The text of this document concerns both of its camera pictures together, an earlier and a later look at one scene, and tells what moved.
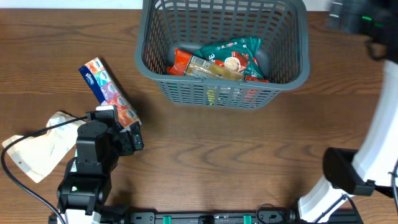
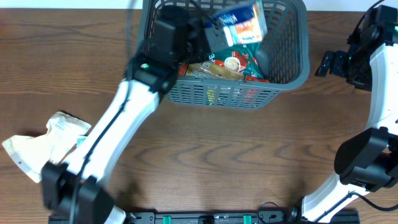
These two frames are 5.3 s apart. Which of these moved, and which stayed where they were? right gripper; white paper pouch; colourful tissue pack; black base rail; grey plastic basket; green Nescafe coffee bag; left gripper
Moved: right gripper; colourful tissue pack; left gripper
Stayed: grey plastic basket; white paper pouch; green Nescafe coffee bag; black base rail
